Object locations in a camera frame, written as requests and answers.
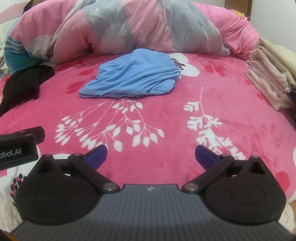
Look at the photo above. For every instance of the pink striped folded cloth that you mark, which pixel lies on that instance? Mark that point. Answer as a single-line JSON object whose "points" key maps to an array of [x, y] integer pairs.
{"points": [[266, 76]]}

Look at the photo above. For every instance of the blue t-shirt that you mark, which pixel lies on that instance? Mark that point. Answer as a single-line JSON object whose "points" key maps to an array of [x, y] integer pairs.
{"points": [[134, 71]]}

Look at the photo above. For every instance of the pink floral fleece blanket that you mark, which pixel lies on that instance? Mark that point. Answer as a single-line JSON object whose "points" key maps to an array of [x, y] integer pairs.
{"points": [[161, 111]]}

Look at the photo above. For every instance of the black garment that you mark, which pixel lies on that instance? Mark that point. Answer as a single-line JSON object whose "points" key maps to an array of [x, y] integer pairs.
{"points": [[25, 85]]}

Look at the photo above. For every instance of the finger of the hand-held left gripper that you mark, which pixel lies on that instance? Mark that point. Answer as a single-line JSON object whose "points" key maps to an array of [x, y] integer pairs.
{"points": [[37, 134]]}

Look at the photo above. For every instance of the white patterned bedding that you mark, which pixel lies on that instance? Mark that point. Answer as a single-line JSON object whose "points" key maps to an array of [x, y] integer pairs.
{"points": [[3, 64]]}

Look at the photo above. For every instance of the pink grey floral quilt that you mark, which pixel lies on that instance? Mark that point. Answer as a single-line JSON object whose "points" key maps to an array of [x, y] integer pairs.
{"points": [[115, 27]]}

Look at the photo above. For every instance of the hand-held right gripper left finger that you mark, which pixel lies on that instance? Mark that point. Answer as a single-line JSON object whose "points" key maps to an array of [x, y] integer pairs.
{"points": [[97, 155]]}

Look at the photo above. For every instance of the dark patterned folded cloth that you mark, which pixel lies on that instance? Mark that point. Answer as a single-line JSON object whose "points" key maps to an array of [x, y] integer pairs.
{"points": [[291, 104]]}

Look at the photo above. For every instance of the beige folded cloth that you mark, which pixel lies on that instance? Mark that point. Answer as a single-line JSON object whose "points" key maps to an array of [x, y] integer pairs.
{"points": [[279, 58]]}

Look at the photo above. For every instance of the wooden door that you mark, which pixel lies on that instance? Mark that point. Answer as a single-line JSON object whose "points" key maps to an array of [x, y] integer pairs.
{"points": [[248, 7]]}

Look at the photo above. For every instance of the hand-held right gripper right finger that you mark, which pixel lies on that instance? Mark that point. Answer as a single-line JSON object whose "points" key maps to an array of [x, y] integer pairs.
{"points": [[204, 155]]}

